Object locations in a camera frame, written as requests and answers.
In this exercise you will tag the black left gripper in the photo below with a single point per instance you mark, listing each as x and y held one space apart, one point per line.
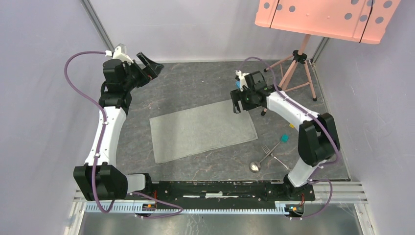
153 70

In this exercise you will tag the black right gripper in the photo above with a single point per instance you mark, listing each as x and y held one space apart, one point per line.
237 95

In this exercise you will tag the grey cloth napkin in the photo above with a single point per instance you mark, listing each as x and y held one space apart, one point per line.
198 130

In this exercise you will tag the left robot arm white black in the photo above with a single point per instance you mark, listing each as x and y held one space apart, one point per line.
98 178

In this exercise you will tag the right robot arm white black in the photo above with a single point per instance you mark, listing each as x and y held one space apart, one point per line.
318 138

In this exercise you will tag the silver fork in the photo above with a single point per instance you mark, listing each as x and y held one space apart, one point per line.
269 153

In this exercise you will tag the teal cube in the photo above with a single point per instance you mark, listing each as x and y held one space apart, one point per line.
284 138

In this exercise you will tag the silver spoon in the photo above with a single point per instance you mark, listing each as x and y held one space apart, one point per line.
255 166

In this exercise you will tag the pink music stand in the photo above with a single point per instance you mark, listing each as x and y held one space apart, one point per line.
361 21

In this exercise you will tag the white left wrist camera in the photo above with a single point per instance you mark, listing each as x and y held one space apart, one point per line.
119 53

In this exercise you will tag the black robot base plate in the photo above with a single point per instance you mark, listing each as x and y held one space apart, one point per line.
228 194

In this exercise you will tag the white slotted cable duct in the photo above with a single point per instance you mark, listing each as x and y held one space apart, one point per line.
138 208

